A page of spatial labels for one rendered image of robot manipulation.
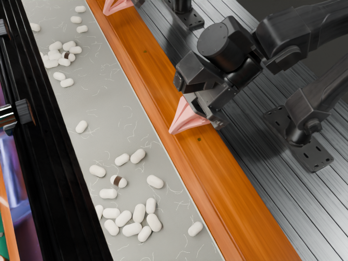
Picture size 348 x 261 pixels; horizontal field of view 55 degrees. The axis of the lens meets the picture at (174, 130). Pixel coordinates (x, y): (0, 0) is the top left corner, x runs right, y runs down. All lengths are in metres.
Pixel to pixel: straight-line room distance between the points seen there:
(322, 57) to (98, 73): 1.57
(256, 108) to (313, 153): 0.19
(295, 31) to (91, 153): 0.49
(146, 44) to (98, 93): 0.20
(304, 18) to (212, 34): 0.15
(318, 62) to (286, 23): 1.59
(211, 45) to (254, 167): 0.40
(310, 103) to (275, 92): 0.24
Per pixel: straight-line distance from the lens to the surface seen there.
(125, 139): 0.78
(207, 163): 0.71
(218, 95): 0.57
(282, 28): 0.58
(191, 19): 1.17
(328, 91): 0.76
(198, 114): 0.60
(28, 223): 0.33
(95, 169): 0.73
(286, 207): 0.81
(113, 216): 0.68
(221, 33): 0.53
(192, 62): 0.53
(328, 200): 0.85
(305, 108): 0.77
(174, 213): 0.69
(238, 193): 0.69
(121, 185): 0.71
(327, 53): 2.26
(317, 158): 0.89
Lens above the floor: 1.39
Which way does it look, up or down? 55 degrees down
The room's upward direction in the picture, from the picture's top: straight up
